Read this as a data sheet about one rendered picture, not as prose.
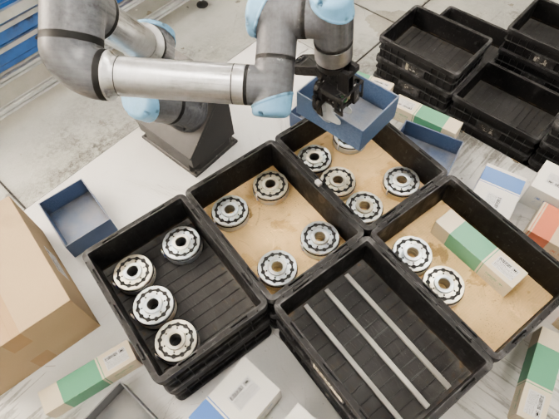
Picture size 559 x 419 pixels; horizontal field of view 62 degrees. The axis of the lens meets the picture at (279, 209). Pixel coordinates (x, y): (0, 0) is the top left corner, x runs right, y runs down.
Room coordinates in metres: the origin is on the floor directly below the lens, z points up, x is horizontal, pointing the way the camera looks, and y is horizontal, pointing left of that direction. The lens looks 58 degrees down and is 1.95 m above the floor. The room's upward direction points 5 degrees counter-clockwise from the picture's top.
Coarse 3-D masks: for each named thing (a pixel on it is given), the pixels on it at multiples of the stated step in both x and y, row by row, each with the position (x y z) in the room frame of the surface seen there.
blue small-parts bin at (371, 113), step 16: (368, 80) 0.86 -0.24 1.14; (304, 96) 0.82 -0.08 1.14; (368, 96) 0.86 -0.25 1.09; (384, 96) 0.83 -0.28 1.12; (304, 112) 0.82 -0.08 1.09; (352, 112) 0.82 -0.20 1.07; (368, 112) 0.82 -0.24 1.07; (384, 112) 0.76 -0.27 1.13; (336, 128) 0.75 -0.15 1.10; (352, 128) 0.72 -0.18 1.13; (368, 128) 0.71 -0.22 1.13; (352, 144) 0.71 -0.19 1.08
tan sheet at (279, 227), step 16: (240, 192) 0.77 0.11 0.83; (208, 208) 0.72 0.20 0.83; (256, 208) 0.71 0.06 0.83; (272, 208) 0.71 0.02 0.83; (288, 208) 0.70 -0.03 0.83; (304, 208) 0.70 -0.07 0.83; (256, 224) 0.66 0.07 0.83; (272, 224) 0.65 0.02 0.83; (288, 224) 0.65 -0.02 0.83; (304, 224) 0.64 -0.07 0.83; (240, 240) 0.61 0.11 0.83; (256, 240) 0.61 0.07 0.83; (272, 240) 0.60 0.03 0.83; (288, 240) 0.60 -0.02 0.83; (320, 240) 0.59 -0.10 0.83; (256, 256) 0.56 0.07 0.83; (304, 256) 0.55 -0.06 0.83; (256, 272) 0.51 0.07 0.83
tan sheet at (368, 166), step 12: (312, 144) 0.93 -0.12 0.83; (324, 144) 0.93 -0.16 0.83; (372, 144) 0.91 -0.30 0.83; (336, 156) 0.87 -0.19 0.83; (348, 156) 0.87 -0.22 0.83; (360, 156) 0.87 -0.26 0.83; (372, 156) 0.86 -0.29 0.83; (384, 156) 0.86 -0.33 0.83; (348, 168) 0.83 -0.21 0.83; (360, 168) 0.82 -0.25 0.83; (372, 168) 0.82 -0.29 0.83; (384, 168) 0.82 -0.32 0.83; (360, 180) 0.78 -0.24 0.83; (372, 180) 0.77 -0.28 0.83; (372, 192) 0.73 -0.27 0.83; (384, 204) 0.69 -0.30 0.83; (396, 204) 0.69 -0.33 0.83
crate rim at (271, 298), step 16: (272, 144) 0.86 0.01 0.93; (240, 160) 0.81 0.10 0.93; (288, 160) 0.80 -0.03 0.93; (208, 176) 0.76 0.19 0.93; (304, 176) 0.74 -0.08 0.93; (320, 192) 0.68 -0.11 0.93; (336, 208) 0.63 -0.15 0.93; (352, 224) 0.58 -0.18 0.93; (224, 240) 0.56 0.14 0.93; (352, 240) 0.53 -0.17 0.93; (240, 256) 0.51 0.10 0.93; (304, 272) 0.46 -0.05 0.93; (288, 288) 0.42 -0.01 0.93
